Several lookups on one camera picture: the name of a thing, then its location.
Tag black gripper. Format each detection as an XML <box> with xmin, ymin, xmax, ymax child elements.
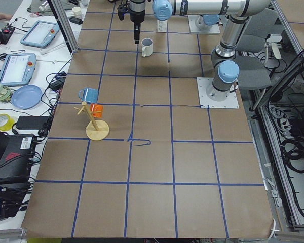
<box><xmin>130</xmin><ymin>9</ymin><xmax>145</xmax><ymax>44</ymax></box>

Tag grey white mug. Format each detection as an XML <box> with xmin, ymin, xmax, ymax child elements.
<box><xmin>141</xmin><ymin>38</ymin><xmax>154</xmax><ymax>57</ymax></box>

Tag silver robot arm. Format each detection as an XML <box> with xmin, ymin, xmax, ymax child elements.
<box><xmin>196</xmin><ymin>14</ymin><xmax>220</xmax><ymax>26</ymax></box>
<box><xmin>118</xmin><ymin>1</ymin><xmax>269</xmax><ymax>71</ymax></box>

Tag blue white milk carton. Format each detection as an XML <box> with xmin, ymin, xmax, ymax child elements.
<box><xmin>157</xmin><ymin>20</ymin><xmax>168</xmax><ymax>33</ymax></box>

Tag cream paper cup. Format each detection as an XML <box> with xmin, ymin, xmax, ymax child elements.
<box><xmin>71</xmin><ymin>6</ymin><xmax>82</xmax><ymax>19</ymax></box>

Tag orange cup on stand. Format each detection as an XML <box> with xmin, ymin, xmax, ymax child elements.
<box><xmin>90</xmin><ymin>103</ymin><xmax>103</xmax><ymax>118</ymax></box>

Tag blue mug on stand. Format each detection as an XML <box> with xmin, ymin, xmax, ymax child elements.
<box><xmin>78</xmin><ymin>87</ymin><xmax>99</xmax><ymax>103</ymax></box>

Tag far blue teach pendant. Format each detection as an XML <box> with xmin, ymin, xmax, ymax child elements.
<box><xmin>20</xmin><ymin>21</ymin><xmax>60</xmax><ymax>48</ymax></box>

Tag blue teach pendant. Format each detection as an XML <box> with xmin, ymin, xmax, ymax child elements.
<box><xmin>0</xmin><ymin>53</ymin><xmax>36</xmax><ymax>87</ymax></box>
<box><xmin>20</xmin><ymin>21</ymin><xmax>60</xmax><ymax>48</ymax></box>

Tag wooden mug tree stand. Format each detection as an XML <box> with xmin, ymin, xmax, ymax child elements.
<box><xmin>75</xmin><ymin>101</ymin><xmax>109</xmax><ymax>141</ymax></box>

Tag near blue teach pendant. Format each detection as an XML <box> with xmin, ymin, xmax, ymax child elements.
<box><xmin>0</xmin><ymin>53</ymin><xmax>36</xmax><ymax>87</ymax></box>

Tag grey office chair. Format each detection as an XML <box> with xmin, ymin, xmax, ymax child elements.
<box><xmin>234</xmin><ymin>8</ymin><xmax>278</xmax><ymax>90</ymax></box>

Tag blue plate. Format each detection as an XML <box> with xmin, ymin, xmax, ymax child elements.
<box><xmin>11</xmin><ymin>85</ymin><xmax>42</xmax><ymax>109</ymax></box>

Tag black scissors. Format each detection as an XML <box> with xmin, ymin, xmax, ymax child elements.
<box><xmin>0</xmin><ymin>53</ymin><xmax>7</xmax><ymax>61</ymax></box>

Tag black power adapter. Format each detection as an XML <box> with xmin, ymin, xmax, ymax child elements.
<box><xmin>15</xmin><ymin>116</ymin><xmax>49</xmax><ymax>130</ymax></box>

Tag yellow tape roll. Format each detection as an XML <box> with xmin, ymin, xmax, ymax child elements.
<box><xmin>0</xmin><ymin>114</ymin><xmax>15</xmax><ymax>132</ymax></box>

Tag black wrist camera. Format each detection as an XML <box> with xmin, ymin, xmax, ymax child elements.
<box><xmin>117</xmin><ymin>4</ymin><xmax>129</xmax><ymax>21</ymax></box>

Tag aluminium frame post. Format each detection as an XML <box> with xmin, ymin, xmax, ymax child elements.
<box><xmin>48</xmin><ymin>0</ymin><xmax>78</xmax><ymax>54</ymax></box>

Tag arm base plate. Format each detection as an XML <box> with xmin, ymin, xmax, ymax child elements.
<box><xmin>197</xmin><ymin>77</ymin><xmax>239</xmax><ymax>109</ymax></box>
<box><xmin>188</xmin><ymin>15</ymin><xmax>220</xmax><ymax>35</ymax></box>

